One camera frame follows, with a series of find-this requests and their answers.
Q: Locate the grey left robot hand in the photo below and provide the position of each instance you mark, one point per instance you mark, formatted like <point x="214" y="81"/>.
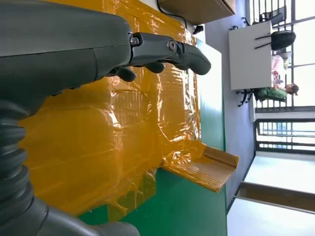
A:
<point x="61" y="42"/>

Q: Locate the cardboard box with yellow tape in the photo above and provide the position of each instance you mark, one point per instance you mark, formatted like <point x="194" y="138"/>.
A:
<point x="98" y="136"/>

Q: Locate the ribbed grey left arm sleeve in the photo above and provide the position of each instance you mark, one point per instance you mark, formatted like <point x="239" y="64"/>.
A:
<point x="12" y="146"/>

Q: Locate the white desk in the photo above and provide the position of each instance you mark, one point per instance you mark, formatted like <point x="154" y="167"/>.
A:
<point x="248" y="62"/>

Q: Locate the black office chair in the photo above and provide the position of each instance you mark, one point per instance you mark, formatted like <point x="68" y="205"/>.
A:
<point x="276" y="18"/>
<point x="245" y="96"/>

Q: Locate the person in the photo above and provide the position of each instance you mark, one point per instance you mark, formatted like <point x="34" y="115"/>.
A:
<point x="270" y="93"/>

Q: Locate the white red bag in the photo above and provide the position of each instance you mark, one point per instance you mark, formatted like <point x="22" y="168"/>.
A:
<point x="279" y="66"/>

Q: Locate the black backpack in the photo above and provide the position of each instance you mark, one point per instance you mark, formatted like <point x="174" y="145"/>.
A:
<point x="282" y="39"/>

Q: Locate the black metal railing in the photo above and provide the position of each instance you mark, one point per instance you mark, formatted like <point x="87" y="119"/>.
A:
<point x="282" y="151"/>

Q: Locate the wooden beam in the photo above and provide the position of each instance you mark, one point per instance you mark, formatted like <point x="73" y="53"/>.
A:
<point x="278" y="197"/>

